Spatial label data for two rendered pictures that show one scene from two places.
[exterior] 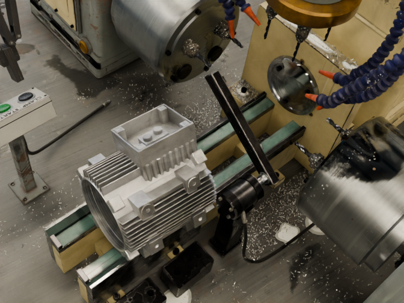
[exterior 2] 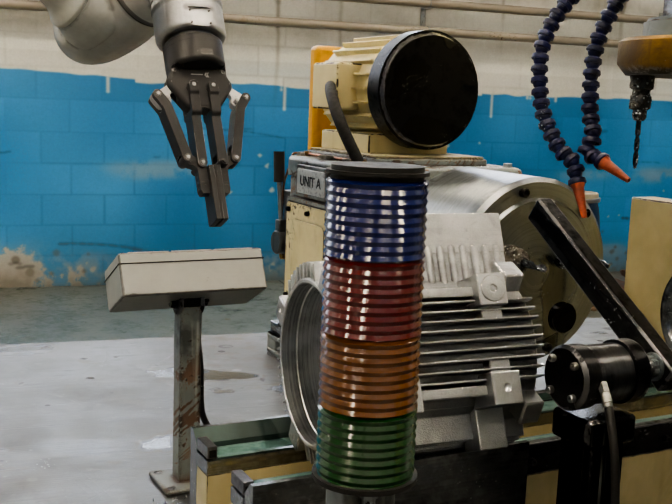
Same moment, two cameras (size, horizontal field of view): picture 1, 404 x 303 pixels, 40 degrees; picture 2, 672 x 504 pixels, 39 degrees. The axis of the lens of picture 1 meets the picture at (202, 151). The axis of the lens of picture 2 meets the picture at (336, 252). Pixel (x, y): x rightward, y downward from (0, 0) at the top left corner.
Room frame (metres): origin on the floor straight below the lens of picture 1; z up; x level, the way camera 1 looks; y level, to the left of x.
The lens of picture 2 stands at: (-0.31, -0.20, 1.25)
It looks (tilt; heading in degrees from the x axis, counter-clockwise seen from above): 9 degrees down; 23
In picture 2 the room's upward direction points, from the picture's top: 2 degrees clockwise
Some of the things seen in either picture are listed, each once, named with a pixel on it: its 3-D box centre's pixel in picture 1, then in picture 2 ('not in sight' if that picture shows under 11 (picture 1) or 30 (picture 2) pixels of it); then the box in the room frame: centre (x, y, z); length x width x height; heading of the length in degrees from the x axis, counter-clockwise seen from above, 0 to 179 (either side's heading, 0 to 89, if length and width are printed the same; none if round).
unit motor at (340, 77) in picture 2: not in sight; (362, 160); (1.19, 0.40, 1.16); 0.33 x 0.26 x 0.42; 50
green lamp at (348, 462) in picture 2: not in sight; (365, 439); (0.21, 0.00, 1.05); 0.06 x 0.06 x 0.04
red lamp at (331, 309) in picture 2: not in sight; (372, 293); (0.21, 0.00, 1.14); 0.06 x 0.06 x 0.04
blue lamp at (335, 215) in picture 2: not in sight; (375, 217); (0.21, 0.00, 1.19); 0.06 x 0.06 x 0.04
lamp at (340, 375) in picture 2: not in sight; (369, 367); (0.21, 0.00, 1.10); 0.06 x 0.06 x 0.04
